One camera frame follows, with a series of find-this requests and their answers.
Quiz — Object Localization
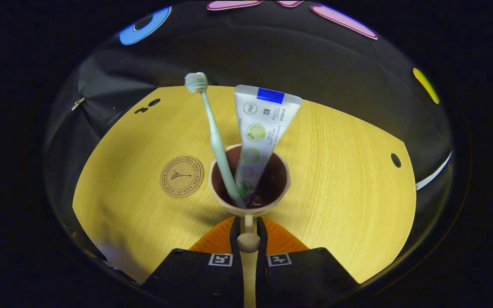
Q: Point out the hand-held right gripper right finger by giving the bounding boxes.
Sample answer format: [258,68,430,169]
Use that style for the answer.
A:
[256,216,359,308]

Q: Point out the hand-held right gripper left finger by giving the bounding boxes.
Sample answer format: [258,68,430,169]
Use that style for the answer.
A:
[141,216,244,308]

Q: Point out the brown cup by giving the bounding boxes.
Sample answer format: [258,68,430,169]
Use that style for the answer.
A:
[208,143,292,254]

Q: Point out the round brown coaster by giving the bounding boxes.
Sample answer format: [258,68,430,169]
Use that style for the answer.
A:
[160,155,205,198]

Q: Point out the pale green toothbrush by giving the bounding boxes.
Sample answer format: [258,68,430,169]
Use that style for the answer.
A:
[185,72,247,209]

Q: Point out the white toothpaste tube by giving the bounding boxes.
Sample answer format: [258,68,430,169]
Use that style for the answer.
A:
[233,84,303,202]

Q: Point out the wooden desktop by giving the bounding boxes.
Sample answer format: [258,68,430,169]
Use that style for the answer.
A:
[72,85,417,285]

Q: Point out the black backdrop cloth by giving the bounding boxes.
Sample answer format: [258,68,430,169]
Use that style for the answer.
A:
[45,0,453,206]

